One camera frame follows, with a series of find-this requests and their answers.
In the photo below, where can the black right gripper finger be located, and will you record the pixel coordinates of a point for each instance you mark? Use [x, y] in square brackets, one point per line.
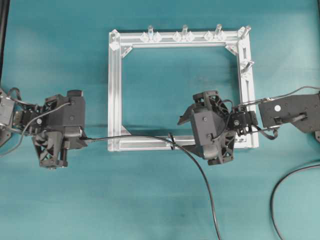
[193, 149]
[186, 116]

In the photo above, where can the silver aluminium extrusion frame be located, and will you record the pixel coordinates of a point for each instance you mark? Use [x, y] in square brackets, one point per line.
[151, 83]

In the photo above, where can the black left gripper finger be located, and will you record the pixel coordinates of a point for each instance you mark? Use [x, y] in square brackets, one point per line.
[74, 143]

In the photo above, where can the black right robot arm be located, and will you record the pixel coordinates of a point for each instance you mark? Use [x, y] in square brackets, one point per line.
[300, 110]

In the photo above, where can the clear acrylic peg right side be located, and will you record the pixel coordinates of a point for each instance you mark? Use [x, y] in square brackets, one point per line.
[246, 65]

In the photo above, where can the clear acrylic peg left corner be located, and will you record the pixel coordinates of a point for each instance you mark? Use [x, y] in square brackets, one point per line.
[114, 40]

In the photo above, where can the clear acrylic peg corner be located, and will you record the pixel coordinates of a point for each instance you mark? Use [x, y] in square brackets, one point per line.
[246, 31]
[114, 40]

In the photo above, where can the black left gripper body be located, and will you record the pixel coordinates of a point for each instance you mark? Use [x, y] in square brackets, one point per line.
[66, 119]

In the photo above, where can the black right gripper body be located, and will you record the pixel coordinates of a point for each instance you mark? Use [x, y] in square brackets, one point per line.
[209, 123]

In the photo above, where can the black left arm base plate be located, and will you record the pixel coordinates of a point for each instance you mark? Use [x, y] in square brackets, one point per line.
[5, 135]

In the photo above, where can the clear acrylic peg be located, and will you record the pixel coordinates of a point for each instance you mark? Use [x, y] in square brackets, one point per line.
[150, 33]
[246, 65]
[184, 31]
[218, 32]

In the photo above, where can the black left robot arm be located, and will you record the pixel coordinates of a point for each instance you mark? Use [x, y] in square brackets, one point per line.
[23, 118]

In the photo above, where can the black table edge rail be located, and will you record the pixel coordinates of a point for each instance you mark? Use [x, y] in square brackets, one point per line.
[4, 14]

